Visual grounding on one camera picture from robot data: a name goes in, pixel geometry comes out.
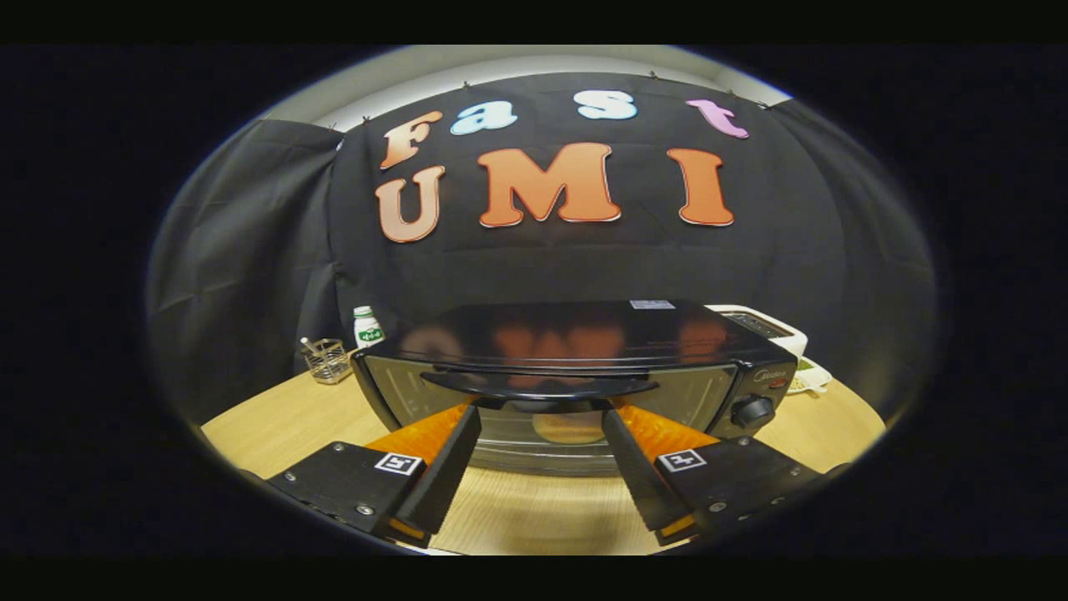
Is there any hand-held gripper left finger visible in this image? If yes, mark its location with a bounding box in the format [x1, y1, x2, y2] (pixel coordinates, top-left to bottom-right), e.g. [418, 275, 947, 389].
[267, 404, 483, 548]

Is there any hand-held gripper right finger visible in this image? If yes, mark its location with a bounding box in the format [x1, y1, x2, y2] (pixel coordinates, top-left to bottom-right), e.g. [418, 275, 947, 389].
[601, 407, 823, 547]

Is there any sugared brown donut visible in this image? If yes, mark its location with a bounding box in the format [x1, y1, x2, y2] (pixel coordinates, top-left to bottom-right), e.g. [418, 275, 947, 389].
[532, 411, 606, 445]

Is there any black toaster oven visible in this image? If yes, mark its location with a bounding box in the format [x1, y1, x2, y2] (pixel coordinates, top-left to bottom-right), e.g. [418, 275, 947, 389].
[350, 299, 798, 477]

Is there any white bread toaster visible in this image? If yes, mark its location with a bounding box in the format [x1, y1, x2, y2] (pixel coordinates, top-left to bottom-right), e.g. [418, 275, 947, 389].
[708, 304, 809, 360]

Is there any white bottle green label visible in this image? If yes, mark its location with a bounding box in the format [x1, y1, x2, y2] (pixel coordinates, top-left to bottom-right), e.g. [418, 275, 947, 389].
[352, 306, 385, 349]

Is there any white sectioned dish with beans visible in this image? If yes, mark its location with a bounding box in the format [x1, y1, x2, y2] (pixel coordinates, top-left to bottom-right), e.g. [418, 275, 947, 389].
[788, 357, 833, 395]

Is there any wire mesh holder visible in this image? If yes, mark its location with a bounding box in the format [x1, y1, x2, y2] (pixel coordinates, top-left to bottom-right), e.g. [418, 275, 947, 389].
[300, 337, 353, 385]

